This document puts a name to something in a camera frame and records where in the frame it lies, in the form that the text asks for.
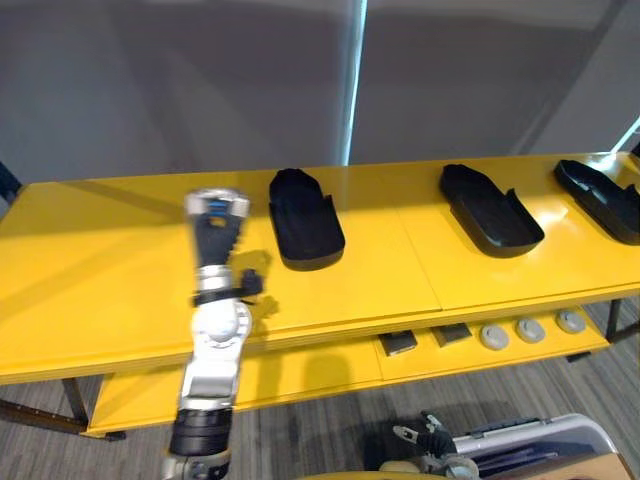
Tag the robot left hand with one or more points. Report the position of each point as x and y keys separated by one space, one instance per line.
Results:
x=216 y=235

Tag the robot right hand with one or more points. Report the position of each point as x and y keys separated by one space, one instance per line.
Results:
x=434 y=442

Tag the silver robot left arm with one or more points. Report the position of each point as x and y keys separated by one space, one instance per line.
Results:
x=212 y=360

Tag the yellow shelf top board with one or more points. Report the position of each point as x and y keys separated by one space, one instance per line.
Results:
x=100 y=280

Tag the yellow shelf board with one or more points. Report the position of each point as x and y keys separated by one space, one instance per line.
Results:
x=310 y=375
x=100 y=280

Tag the yellow lower shelf board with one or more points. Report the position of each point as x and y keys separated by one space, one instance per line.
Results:
x=310 y=375

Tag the black plastic housing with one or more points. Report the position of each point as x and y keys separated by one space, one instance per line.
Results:
x=495 y=220
x=305 y=225
x=600 y=200

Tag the small dark grey block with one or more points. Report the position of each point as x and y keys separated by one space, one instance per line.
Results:
x=451 y=335
x=398 y=343

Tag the silver grey storage case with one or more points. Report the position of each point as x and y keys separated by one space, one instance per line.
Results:
x=540 y=437

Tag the grey round disc part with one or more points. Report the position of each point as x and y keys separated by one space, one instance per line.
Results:
x=530 y=331
x=494 y=337
x=570 y=321

